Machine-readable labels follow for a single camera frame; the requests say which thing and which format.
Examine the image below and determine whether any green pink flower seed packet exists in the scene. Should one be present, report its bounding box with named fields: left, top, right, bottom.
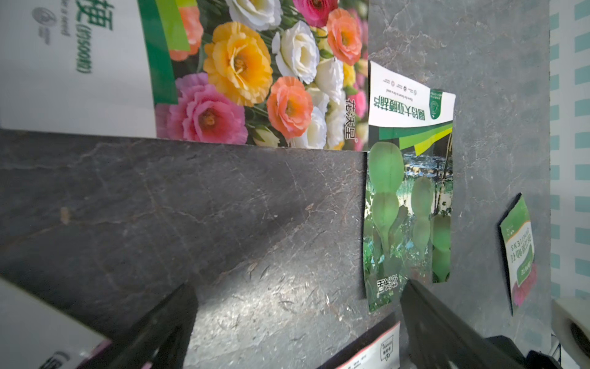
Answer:
left=499, top=193, right=538, bottom=315

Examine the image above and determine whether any green gourd seed packet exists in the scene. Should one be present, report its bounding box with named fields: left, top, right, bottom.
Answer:
left=363, top=62, right=456, bottom=311

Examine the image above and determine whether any multicolour ranunculus seed packet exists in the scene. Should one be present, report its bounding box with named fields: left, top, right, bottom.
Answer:
left=1, top=0, right=369, bottom=151

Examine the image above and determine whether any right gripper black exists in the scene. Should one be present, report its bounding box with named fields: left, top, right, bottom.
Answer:
left=486, top=335, right=562, bottom=369

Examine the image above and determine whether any pink mixed flower seed packet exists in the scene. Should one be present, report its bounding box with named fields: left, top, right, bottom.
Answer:
left=320, top=313, right=401, bottom=368

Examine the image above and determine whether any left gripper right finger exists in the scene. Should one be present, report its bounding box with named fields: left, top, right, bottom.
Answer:
left=400, top=280, right=524, bottom=368

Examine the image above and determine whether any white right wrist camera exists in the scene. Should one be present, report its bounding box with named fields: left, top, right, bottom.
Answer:
left=552, top=298, right=589, bottom=368

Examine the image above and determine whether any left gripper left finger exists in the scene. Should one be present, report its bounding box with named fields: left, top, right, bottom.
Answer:
left=80, top=283, right=198, bottom=368

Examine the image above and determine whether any purple flower seed packet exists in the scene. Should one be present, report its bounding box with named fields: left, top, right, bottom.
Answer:
left=1, top=279, right=110, bottom=368

